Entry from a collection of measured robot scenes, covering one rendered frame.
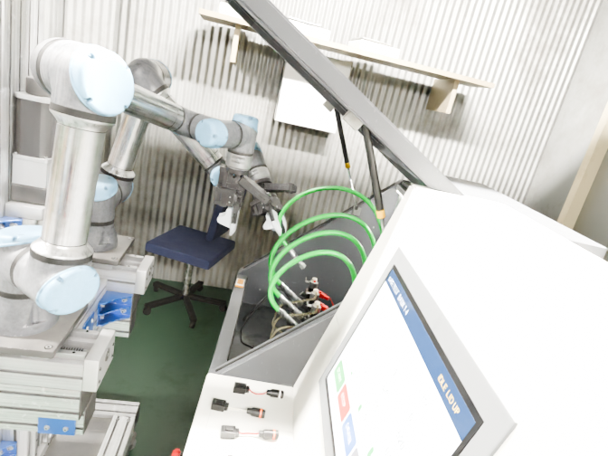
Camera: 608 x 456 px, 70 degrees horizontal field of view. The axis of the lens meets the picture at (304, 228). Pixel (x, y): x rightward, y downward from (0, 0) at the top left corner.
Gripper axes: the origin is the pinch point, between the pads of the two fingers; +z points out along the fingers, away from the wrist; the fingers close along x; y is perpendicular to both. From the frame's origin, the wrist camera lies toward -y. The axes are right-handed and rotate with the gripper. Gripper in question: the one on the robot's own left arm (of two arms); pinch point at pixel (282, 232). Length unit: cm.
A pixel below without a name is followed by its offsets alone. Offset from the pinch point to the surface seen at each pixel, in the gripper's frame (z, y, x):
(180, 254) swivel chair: -42, 123, -82
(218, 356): 33.5, 15.1, 30.1
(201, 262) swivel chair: -33, 113, -87
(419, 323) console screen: 41, -50, 60
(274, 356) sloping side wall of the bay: 38, -5, 33
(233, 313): 21.0, 21.7, 10.1
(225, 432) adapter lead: 50, -1, 52
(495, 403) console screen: 50, -59, 77
